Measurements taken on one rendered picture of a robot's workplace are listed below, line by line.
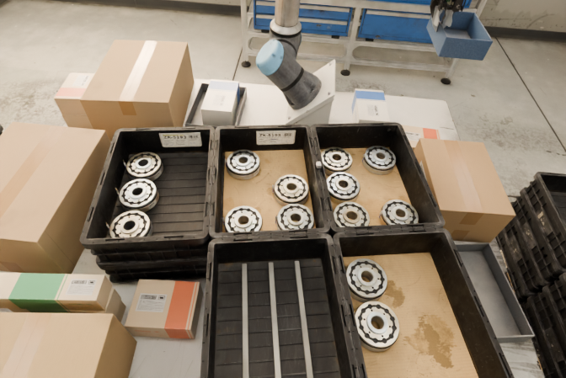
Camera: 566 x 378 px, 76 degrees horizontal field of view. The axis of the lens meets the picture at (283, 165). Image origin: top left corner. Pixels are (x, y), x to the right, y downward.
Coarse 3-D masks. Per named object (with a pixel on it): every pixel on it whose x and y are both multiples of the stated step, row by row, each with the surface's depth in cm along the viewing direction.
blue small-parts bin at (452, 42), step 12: (444, 12) 128; (456, 12) 128; (468, 12) 127; (432, 24) 127; (456, 24) 131; (468, 24) 131; (480, 24) 122; (432, 36) 126; (444, 36) 116; (456, 36) 129; (468, 36) 129; (480, 36) 122; (444, 48) 117; (456, 48) 117; (468, 48) 117; (480, 48) 116; (480, 60) 119
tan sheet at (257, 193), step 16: (272, 160) 117; (288, 160) 118; (304, 160) 118; (224, 176) 112; (256, 176) 113; (272, 176) 113; (304, 176) 114; (224, 192) 108; (240, 192) 108; (256, 192) 108; (272, 192) 109; (224, 208) 104; (256, 208) 105; (272, 208) 105; (272, 224) 101
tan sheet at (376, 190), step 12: (360, 156) 121; (360, 168) 117; (396, 168) 117; (360, 180) 113; (372, 180) 114; (384, 180) 114; (396, 180) 114; (360, 192) 110; (372, 192) 110; (384, 192) 111; (396, 192) 111; (336, 204) 107; (360, 204) 107; (372, 204) 108; (384, 204) 108; (372, 216) 104
